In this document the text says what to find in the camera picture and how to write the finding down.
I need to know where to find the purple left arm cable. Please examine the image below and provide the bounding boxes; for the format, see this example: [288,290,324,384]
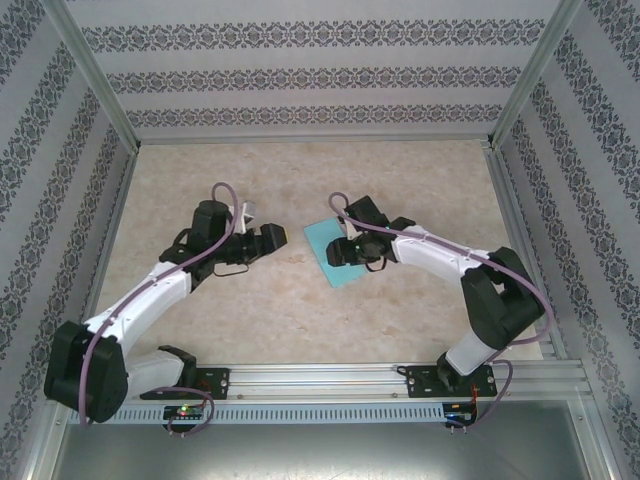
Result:
[79,182,240,437]

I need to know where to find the aluminium lower frame bar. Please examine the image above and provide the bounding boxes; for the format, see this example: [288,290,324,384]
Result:
[22,394,69,480]
[569,394,626,480]

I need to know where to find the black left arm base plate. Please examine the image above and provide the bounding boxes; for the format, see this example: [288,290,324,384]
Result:
[139,367,232,401]

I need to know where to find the grey metal sheet tray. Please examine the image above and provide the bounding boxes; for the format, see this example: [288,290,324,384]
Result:
[49,423,614,480]

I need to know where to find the aluminium frame bar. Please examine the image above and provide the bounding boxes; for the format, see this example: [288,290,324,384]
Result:
[133,132,494,147]
[22,394,69,480]
[569,394,626,480]

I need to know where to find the grey slotted cable duct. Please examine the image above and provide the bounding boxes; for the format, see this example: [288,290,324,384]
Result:
[67,403,447,425]

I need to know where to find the aluminium table side rail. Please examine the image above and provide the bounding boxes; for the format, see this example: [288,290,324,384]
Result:
[68,147,141,365]
[483,144,571,361]

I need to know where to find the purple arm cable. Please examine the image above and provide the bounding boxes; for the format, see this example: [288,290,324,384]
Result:
[328,192,556,432]
[79,182,240,437]

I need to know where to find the aluminium upright frame post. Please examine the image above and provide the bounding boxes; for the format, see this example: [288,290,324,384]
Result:
[44,0,142,154]
[487,0,585,150]

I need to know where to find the teal paper sheet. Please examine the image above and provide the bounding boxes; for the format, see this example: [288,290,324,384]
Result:
[303,217,369,290]

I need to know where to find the aluminium mounting rail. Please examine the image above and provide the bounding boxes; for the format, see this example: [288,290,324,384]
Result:
[49,362,586,402]

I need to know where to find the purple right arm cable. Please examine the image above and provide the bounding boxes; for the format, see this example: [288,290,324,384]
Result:
[328,192,556,432]

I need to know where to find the aluminium rear frame bar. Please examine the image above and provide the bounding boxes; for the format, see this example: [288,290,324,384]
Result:
[133,132,494,147]

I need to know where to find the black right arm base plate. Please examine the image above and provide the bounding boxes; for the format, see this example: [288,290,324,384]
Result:
[404,363,499,400]

